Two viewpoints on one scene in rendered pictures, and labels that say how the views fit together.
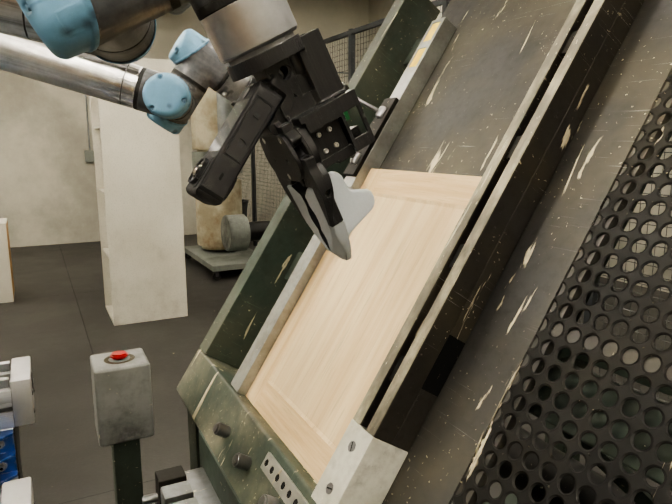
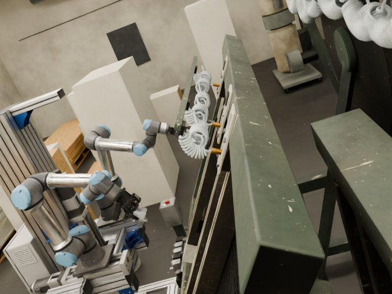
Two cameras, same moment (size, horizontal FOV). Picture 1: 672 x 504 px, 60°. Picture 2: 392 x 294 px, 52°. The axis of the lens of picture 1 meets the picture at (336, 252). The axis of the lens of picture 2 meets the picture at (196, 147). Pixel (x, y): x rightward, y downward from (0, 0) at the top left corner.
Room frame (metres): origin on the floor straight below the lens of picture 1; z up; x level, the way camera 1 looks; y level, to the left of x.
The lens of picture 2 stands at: (-0.66, -1.43, 2.28)
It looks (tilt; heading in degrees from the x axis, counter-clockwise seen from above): 21 degrees down; 37
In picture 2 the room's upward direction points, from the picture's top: 22 degrees counter-clockwise
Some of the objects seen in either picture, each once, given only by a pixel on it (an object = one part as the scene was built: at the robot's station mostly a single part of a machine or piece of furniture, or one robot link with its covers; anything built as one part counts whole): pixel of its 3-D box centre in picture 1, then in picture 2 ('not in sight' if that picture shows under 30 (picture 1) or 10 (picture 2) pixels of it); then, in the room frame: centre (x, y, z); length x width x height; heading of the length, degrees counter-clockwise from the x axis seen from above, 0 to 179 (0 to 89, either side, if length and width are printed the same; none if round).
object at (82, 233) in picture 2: not in sight; (81, 237); (0.54, 0.54, 1.20); 0.13 x 0.12 x 0.14; 14
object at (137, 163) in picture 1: (138, 191); (225, 65); (4.82, 1.63, 1.03); 0.60 x 0.58 x 2.05; 27
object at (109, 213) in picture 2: not in sight; (109, 209); (0.99, 0.77, 1.09); 0.15 x 0.15 x 0.10
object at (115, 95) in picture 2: not in sight; (132, 132); (2.98, 2.25, 0.88); 0.90 x 0.60 x 1.75; 27
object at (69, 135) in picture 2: not in sight; (69, 143); (4.58, 5.79, 0.22); 2.46 x 1.04 x 0.44; 27
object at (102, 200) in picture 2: not in sight; (102, 195); (0.99, 0.77, 1.20); 0.13 x 0.12 x 0.14; 10
